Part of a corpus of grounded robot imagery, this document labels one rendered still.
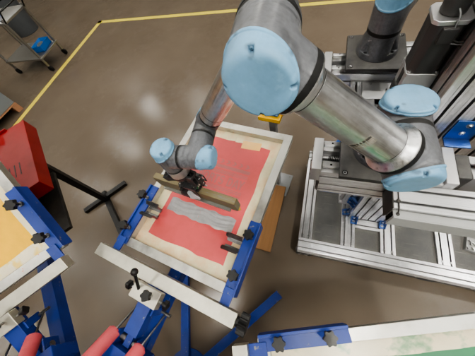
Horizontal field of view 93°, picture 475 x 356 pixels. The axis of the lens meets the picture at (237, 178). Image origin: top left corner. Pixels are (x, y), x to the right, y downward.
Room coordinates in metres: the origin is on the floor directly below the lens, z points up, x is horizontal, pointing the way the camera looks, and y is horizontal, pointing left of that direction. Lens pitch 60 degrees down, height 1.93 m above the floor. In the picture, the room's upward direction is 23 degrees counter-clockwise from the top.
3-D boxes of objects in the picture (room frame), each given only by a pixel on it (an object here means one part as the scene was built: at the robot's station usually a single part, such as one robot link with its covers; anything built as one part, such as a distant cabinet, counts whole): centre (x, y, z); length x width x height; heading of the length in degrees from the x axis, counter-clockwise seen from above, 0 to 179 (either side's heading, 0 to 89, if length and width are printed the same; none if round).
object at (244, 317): (-0.02, 0.19, 1.02); 0.07 x 0.06 x 0.07; 137
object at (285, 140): (0.55, 0.14, 0.97); 0.79 x 0.58 x 0.04; 137
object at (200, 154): (0.45, 0.08, 1.39); 0.11 x 0.11 x 0.08; 60
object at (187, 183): (0.48, 0.17, 1.23); 0.09 x 0.08 x 0.12; 47
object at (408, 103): (0.27, -0.45, 1.42); 0.13 x 0.12 x 0.14; 150
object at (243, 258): (0.19, 0.10, 0.98); 0.30 x 0.05 x 0.07; 137
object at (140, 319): (0.14, 0.53, 1.02); 0.17 x 0.06 x 0.05; 137
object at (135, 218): (0.57, 0.51, 0.98); 0.30 x 0.05 x 0.07; 137
